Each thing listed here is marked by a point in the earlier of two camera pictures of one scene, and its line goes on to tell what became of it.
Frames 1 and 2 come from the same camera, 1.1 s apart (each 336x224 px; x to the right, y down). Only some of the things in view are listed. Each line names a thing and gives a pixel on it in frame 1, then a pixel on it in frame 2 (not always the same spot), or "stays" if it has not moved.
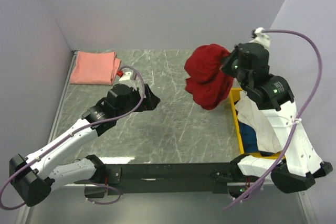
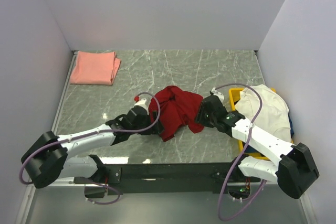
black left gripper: x=151 y=100 -> x=156 y=129
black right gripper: x=226 y=68 -> x=200 y=118
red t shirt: x=208 y=85 -> x=179 y=107
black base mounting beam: x=164 y=178 stays
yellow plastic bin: x=233 y=93 stays
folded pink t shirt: x=95 y=68 stays
